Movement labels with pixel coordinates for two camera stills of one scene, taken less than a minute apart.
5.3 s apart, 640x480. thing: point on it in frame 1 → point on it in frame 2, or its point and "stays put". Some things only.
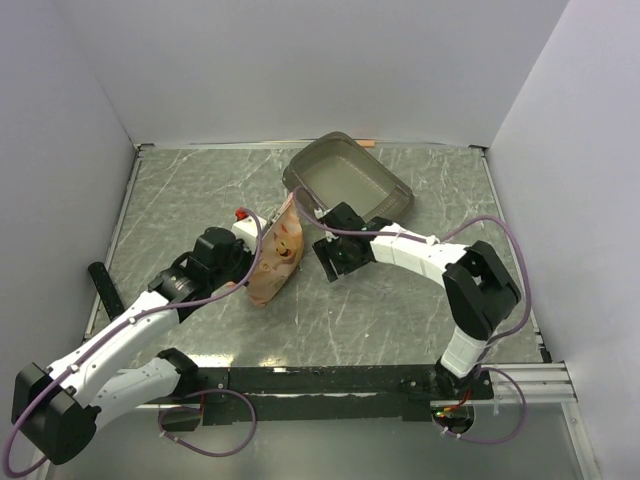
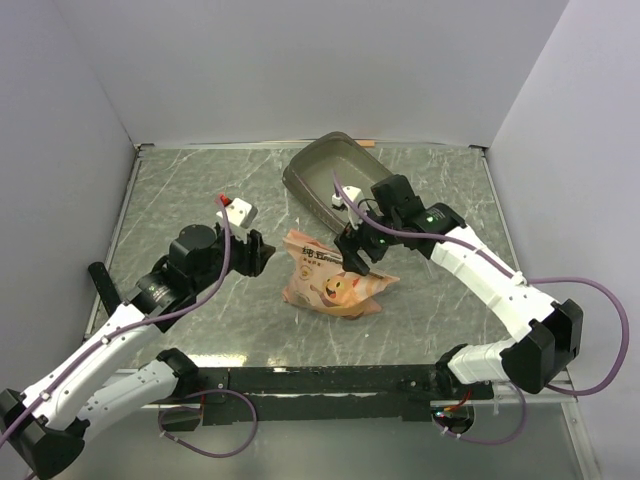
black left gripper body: [238, 267] stays put
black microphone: [103, 282] stays put
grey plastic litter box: [332, 168] stays put
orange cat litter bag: [281, 253] → [318, 279]
